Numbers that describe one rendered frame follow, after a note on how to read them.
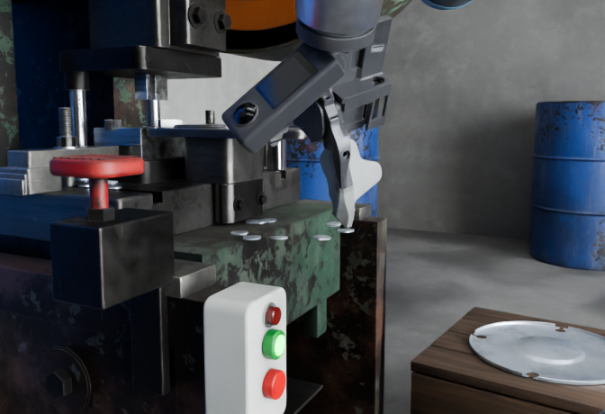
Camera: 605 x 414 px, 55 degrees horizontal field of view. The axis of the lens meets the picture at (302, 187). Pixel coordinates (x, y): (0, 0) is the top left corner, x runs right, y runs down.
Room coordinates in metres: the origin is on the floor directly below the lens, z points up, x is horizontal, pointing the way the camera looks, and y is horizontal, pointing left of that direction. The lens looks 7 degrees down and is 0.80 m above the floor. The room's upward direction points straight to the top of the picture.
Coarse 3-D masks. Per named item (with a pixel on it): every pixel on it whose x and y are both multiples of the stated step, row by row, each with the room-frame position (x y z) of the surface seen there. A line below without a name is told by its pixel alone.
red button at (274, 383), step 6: (270, 372) 0.53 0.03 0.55; (276, 372) 0.53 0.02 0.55; (282, 372) 0.54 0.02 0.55; (264, 378) 0.53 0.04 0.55; (270, 378) 0.52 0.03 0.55; (276, 378) 0.53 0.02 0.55; (282, 378) 0.54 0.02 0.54; (264, 384) 0.52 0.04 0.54; (270, 384) 0.52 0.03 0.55; (276, 384) 0.53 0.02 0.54; (282, 384) 0.54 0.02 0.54; (264, 390) 0.52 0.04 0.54; (270, 390) 0.52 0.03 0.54; (276, 390) 0.53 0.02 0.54; (282, 390) 0.54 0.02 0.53; (270, 396) 0.52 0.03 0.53; (276, 396) 0.53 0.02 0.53
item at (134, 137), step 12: (96, 132) 0.86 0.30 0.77; (108, 132) 0.85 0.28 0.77; (120, 132) 0.84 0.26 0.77; (132, 132) 0.82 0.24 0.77; (144, 132) 0.82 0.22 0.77; (96, 144) 0.86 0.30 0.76; (108, 144) 0.85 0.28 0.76; (120, 144) 0.84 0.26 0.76; (132, 144) 0.83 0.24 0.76; (144, 144) 0.82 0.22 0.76; (156, 144) 0.85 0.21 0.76; (168, 144) 0.87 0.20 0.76; (180, 144) 0.90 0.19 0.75; (144, 156) 0.82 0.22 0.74; (156, 156) 0.85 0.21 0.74; (168, 156) 0.87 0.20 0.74; (180, 156) 0.90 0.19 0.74
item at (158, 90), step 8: (136, 80) 0.89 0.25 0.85; (144, 80) 0.88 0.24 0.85; (152, 80) 0.89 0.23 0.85; (160, 80) 0.89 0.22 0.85; (136, 88) 0.89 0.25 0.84; (144, 88) 0.88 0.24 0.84; (152, 88) 0.89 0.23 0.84; (160, 88) 0.89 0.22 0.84; (136, 96) 0.89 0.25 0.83; (144, 96) 0.88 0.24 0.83; (152, 96) 0.89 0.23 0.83; (160, 96) 0.89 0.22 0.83
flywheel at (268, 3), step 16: (240, 0) 1.22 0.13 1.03; (256, 0) 1.20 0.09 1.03; (272, 0) 1.19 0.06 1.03; (288, 0) 1.17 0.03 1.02; (240, 16) 1.22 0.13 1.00; (256, 16) 1.20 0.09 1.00; (272, 16) 1.19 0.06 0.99; (288, 16) 1.17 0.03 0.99; (256, 32) 1.24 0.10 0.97; (272, 32) 1.23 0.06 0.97; (288, 32) 1.24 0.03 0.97
